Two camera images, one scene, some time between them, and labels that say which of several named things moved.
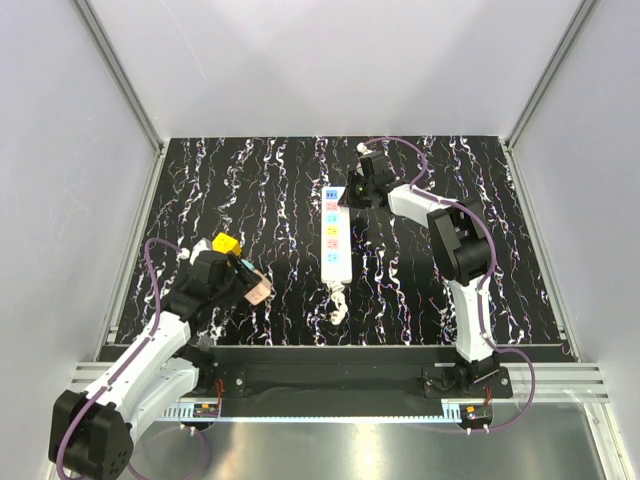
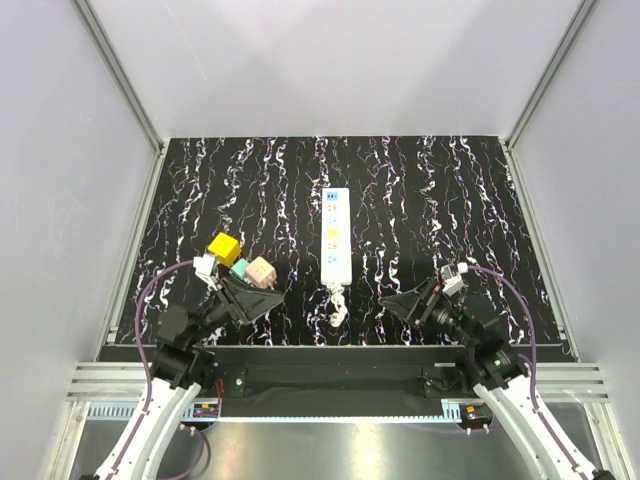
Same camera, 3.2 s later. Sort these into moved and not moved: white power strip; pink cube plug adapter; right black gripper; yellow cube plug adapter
Moved: pink cube plug adapter; right black gripper
Not moved: white power strip; yellow cube plug adapter
